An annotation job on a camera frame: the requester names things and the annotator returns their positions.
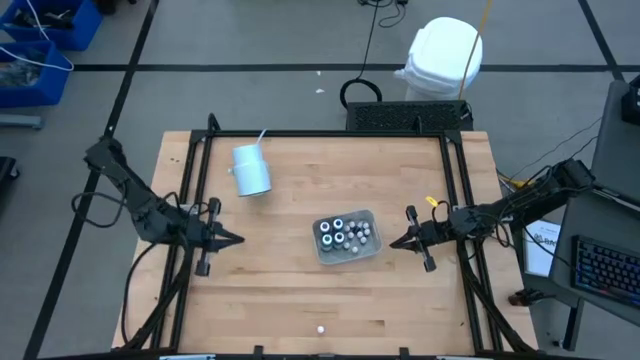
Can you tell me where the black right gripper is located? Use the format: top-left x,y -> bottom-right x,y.
389,204 -> 453,274

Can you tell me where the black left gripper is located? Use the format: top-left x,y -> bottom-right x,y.
188,197 -> 246,278

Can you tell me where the grey plastic bin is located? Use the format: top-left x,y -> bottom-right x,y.
311,208 -> 384,266

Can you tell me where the black perforated computer case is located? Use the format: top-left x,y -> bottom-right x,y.
345,99 -> 475,134

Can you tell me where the white printed paper sheet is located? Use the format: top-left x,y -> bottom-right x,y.
522,218 -> 563,278

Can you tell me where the black desk foot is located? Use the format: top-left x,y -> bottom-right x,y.
508,288 -> 556,307

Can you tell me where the grey side desk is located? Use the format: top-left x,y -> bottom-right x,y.
548,185 -> 640,329
588,78 -> 640,207

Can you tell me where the white bagged trash bin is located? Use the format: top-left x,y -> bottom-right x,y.
393,16 -> 484,103

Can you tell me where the black backlit keyboard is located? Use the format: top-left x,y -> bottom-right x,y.
571,234 -> 640,307

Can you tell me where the blue storage bin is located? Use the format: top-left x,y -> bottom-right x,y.
0,40 -> 72,109
0,0 -> 104,52

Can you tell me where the grey metal bar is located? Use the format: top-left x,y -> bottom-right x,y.
0,114 -> 44,130

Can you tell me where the black desktop device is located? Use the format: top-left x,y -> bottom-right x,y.
621,74 -> 640,126

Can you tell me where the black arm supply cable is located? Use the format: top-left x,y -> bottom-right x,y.
119,239 -> 169,346

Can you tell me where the black aluminium table frame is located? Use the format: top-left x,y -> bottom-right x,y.
119,112 -> 540,360

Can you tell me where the black looped floor cable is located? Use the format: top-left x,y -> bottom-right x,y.
339,0 -> 384,110

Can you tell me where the yellow hanging cable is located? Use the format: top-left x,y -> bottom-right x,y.
457,0 -> 495,101

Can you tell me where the white loose cable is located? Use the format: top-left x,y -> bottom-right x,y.
0,0 -> 75,72

